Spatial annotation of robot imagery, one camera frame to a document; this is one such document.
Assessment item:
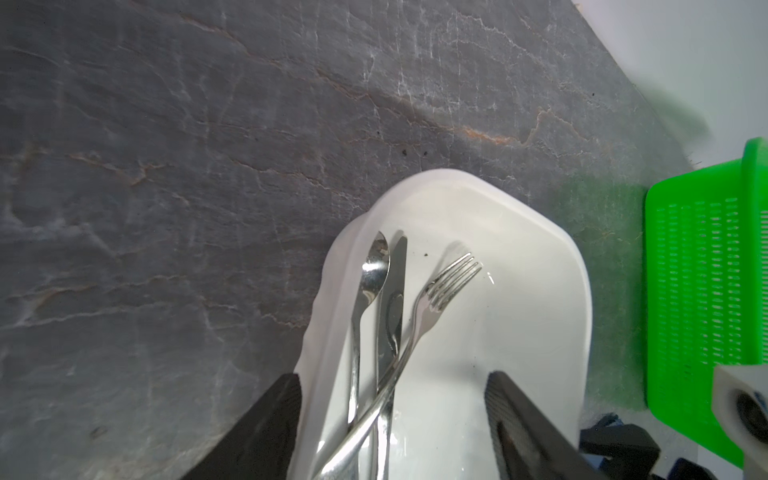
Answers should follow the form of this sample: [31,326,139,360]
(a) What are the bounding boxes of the green plastic basket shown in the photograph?
[645,137,767,467]

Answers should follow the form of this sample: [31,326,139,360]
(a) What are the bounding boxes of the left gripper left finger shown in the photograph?
[184,373,302,480]

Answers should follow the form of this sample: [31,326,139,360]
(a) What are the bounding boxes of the silver knife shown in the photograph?
[372,235,408,480]

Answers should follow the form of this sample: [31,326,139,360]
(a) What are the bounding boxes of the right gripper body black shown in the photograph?
[578,413,715,480]

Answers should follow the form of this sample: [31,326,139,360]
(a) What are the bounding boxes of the white rectangular dish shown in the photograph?
[288,169,593,479]

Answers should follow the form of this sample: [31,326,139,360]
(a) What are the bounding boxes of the silver fork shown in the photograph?
[314,253,483,479]

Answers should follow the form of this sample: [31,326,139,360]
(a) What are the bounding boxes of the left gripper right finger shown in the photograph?
[484,371,605,480]

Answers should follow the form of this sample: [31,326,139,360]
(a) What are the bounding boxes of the silver spoon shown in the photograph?
[347,232,390,430]

